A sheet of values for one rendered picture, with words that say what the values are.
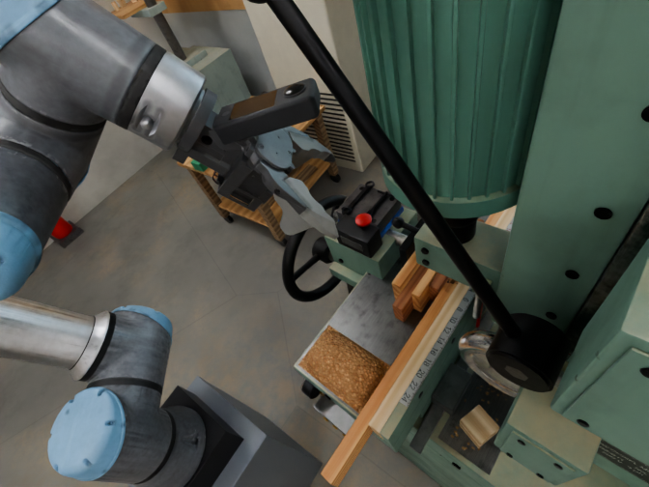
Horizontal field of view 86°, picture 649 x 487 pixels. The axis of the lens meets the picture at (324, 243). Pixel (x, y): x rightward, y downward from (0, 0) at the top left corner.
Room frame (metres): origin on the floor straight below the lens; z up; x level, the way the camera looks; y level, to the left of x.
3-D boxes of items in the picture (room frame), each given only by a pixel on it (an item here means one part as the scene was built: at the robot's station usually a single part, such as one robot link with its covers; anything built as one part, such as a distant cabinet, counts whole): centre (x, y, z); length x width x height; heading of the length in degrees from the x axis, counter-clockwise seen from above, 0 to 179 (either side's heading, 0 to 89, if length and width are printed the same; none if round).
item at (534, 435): (0.05, -0.15, 1.02); 0.09 x 0.07 x 0.12; 123
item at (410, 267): (0.36, -0.17, 0.93); 0.20 x 0.02 x 0.07; 123
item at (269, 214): (1.77, 0.14, 0.32); 0.66 x 0.57 x 0.64; 127
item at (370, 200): (0.46, -0.09, 0.99); 0.13 x 0.11 x 0.06; 123
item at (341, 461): (0.24, -0.11, 0.92); 0.56 x 0.02 x 0.04; 123
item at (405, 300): (0.35, -0.18, 0.92); 0.26 x 0.02 x 0.05; 123
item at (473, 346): (0.11, -0.15, 1.02); 0.12 x 0.03 x 0.12; 33
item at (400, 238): (0.40, -0.14, 0.95); 0.09 x 0.07 x 0.09; 123
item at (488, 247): (0.27, -0.19, 1.03); 0.14 x 0.07 x 0.09; 33
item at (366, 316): (0.39, -0.14, 0.87); 0.61 x 0.30 x 0.06; 123
